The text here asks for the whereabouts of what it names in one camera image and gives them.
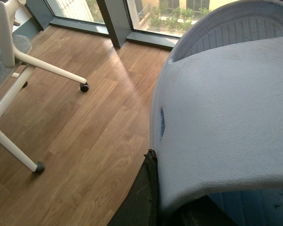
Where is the light blue slipper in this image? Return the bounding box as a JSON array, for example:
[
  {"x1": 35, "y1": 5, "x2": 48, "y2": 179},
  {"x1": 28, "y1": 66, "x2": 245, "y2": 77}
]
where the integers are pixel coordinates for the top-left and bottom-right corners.
[{"x1": 150, "y1": 0, "x2": 283, "y2": 226}]

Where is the white office chair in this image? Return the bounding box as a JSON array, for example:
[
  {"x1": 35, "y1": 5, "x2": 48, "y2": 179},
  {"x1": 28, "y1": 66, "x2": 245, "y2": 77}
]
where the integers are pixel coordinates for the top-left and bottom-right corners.
[{"x1": 0, "y1": 0, "x2": 89, "y2": 174}]

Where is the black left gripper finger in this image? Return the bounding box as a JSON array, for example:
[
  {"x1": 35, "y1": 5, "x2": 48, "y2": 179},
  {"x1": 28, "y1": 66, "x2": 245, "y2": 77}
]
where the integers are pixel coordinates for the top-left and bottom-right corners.
[{"x1": 108, "y1": 149, "x2": 158, "y2": 226}]

